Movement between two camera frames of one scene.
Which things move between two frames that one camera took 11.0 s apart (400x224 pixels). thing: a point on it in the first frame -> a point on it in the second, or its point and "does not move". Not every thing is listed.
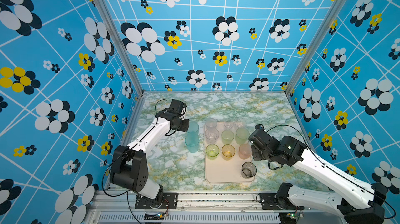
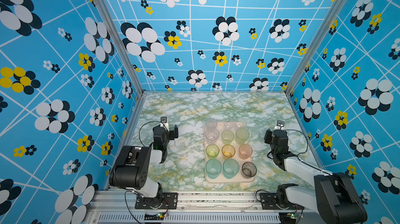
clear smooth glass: [211, 136] does not move
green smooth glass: [212, 151] does not move
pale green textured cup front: [227, 136] does not move
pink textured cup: [245, 151] does not move
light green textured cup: [241, 135] does not move
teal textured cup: [193, 127] -> [230, 168]
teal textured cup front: [191, 141] -> [213, 167]
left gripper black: [185, 125] -> [172, 135]
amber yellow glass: [228, 151] does not move
